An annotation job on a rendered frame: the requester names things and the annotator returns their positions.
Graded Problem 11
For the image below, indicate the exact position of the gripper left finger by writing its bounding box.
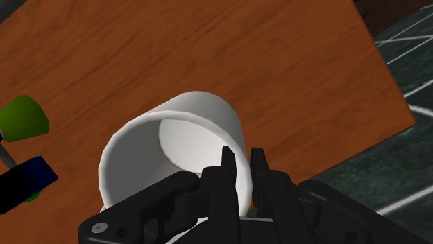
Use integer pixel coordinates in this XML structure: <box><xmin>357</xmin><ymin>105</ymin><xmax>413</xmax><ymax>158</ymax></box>
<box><xmin>77</xmin><ymin>145</ymin><xmax>241</xmax><ymax>244</ymax></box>

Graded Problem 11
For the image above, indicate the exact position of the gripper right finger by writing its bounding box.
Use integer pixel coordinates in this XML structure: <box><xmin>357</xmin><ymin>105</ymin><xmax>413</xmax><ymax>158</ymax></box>
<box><xmin>250</xmin><ymin>147</ymin><xmax>430</xmax><ymax>244</ymax></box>

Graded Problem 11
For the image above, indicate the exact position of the white cup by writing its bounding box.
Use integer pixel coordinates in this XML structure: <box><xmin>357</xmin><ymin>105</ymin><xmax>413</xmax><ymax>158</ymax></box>
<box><xmin>98</xmin><ymin>90</ymin><xmax>253</xmax><ymax>244</ymax></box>

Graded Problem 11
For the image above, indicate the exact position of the green and blue tool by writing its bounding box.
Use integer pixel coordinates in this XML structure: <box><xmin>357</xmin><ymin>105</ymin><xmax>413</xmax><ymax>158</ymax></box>
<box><xmin>0</xmin><ymin>94</ymin><xmax>59</xmax><ymax>215</ymax></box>

